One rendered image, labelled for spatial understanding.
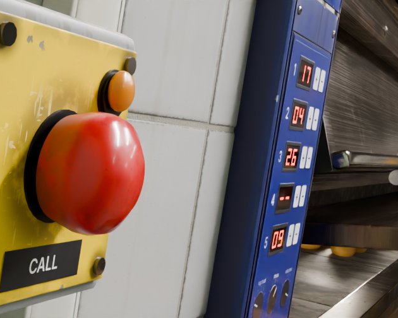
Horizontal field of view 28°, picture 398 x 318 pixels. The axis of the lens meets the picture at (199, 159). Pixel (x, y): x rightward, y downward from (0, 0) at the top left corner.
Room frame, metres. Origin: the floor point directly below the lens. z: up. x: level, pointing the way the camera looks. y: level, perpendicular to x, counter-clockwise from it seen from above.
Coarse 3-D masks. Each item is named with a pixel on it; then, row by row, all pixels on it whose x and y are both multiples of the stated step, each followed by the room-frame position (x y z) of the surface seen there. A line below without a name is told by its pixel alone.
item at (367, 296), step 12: (396, 264) 2.08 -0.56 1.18; (384, 276) 1.86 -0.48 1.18; (396, 276) 1.89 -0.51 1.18; (360, 288) 1.66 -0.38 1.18; (372, 288) 1.68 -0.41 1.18; (384, 288) 1.70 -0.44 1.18; (396, 288) 1.78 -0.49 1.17; (348, 300) 1.51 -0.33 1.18; (360, 300) 1.53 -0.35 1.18; (372, 300) 1.55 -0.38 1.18; (384, 300) 1.63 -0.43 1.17; (336, 312) 1.39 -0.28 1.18; (348, 312) 1.40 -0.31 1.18; (360, 312) 1.42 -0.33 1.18; (372, 312) 1.49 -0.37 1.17
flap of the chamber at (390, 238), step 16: (320, 208) 1.09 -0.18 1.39; (336, 208) 1.10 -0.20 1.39; (352, 208) 1.11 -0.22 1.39; (368, 208) 1.12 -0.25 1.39; (384, 208) 1.14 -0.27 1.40; (320, 224) 0.84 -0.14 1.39; (336, 224) 0.83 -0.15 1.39; (352, 224) 0.83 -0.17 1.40; (368, 224) 0.83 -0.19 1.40; (384, 224) 0.84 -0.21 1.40; (304, 240) 0.84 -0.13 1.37; (320, 240) 0.84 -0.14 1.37; (336, 240) 0.83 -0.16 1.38; (352, 240) 0.83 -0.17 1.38; (368, 240) 0.82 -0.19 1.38; (384, 240) 0.81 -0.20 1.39
